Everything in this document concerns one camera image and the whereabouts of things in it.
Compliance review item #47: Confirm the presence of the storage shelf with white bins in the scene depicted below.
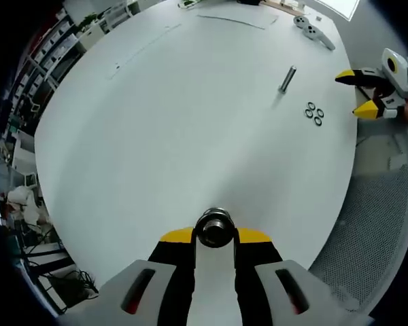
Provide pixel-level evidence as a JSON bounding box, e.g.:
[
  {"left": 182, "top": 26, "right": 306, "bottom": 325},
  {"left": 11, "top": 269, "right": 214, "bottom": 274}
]
[{"left": 10, "top": 6, "right": 89, "bottom": 116}]

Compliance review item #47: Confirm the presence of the small steel bolt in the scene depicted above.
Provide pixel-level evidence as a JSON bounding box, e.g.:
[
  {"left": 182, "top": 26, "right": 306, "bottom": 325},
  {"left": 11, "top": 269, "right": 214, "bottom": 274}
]
[{"left": 277, "top": 65, "right": 297, "bottom": 93}]

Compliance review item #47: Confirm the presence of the black cable bundle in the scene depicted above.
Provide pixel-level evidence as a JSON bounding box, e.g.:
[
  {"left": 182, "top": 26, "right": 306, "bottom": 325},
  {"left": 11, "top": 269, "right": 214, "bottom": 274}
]
[{"left": 47, "top": 268, "right": 99, "bottom": 303}]

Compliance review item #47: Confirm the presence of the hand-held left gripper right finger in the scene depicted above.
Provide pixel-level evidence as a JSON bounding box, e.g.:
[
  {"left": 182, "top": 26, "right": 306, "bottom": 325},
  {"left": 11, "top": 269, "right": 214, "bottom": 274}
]
[{"left": 233, "top": 227, "right": 353, "bottom": 326}]

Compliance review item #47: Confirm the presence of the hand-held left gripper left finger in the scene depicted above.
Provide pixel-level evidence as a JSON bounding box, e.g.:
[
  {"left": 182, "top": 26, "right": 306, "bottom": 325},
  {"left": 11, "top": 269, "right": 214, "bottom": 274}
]
[{"left": 97, "top": 226, "right": 197, "bottom": 326}]

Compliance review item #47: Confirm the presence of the large steel threaded stud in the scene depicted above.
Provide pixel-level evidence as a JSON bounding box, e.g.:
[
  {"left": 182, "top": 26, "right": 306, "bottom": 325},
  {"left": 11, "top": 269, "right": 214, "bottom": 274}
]
[{"left": 194, "top": 206, "right": 238, "bottom": 249}]

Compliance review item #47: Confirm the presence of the small green plant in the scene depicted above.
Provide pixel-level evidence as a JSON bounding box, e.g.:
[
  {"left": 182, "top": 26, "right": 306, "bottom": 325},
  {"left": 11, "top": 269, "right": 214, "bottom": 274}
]
[{"left": 78, "top": 12, "right": 101, "bottom": 33}]

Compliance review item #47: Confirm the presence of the grey mesh office chair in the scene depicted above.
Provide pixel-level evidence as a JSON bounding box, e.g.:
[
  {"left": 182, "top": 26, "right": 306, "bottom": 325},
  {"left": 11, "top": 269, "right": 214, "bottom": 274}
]
[{"left": 307, "top": 128, "right": 408, "bottom": 316}]

